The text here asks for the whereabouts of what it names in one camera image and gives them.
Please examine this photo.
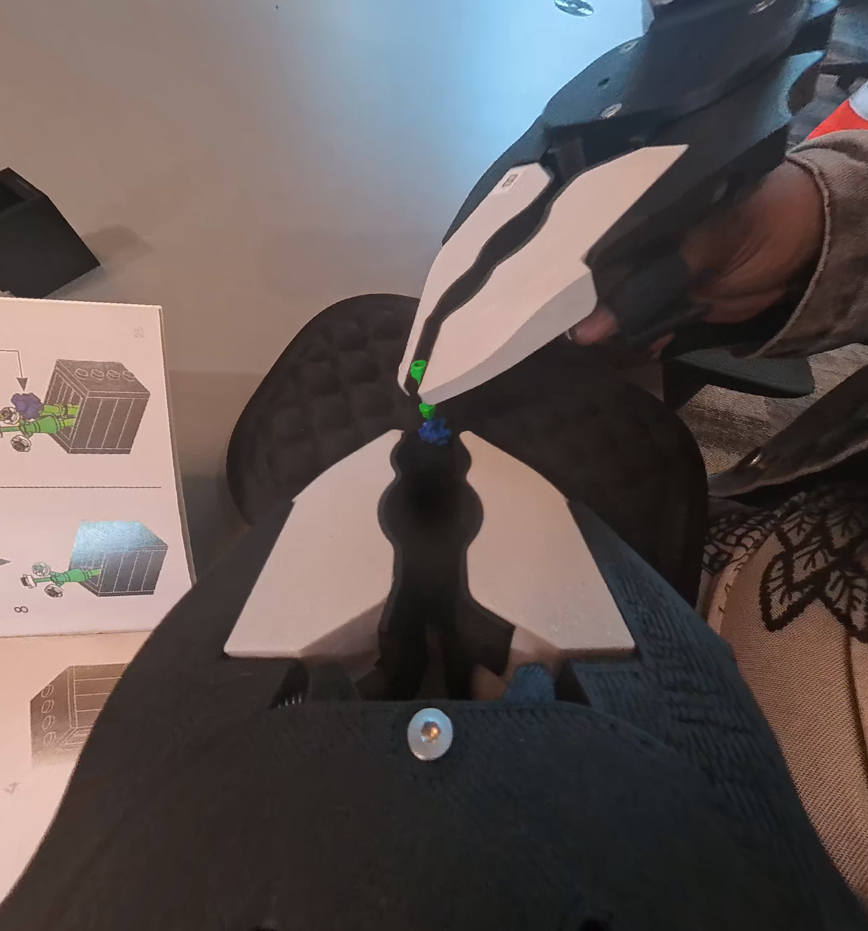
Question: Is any black quilted pad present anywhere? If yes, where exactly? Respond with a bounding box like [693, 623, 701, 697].
[226, 293, 709, 606]

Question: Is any lego instruction booklet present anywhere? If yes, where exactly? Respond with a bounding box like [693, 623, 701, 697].
[0, 294, 196, 874]

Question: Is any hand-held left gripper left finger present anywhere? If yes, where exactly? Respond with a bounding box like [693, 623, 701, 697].
[223, 428, 435, 659]

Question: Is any black mesh chair armrest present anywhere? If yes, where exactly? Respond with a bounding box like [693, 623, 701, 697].
[663, 345, 818, 400]

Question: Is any person's right hand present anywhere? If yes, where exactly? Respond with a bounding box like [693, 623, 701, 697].
[571, 160, 829, 350]

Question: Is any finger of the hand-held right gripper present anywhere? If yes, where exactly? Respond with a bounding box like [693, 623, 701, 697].
[421, 143, 691, 406]
[396, 160, 556, 397]

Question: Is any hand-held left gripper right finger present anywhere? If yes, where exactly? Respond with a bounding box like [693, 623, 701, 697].
[430, 428, 636, 659]

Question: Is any black lego box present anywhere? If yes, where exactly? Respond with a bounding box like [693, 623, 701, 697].
[0, 167, 102, 299]

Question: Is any green lego stem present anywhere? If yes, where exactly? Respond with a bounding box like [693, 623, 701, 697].
[408, 358, 439, 420]

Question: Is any person's right forearm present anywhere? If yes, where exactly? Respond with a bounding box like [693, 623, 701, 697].
[769, 124, 868, 359]

